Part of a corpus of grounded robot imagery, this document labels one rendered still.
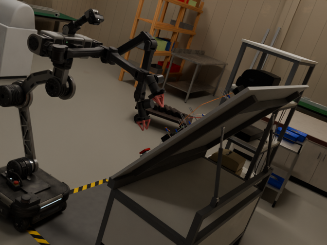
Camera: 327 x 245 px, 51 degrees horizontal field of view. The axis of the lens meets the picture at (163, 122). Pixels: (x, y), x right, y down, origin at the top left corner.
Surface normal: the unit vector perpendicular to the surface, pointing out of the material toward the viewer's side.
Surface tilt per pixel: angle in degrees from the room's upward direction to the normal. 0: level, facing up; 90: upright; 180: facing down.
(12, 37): 90
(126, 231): 90
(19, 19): 90
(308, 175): 90
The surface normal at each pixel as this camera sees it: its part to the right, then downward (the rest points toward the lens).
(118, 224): -0.57, 0.10
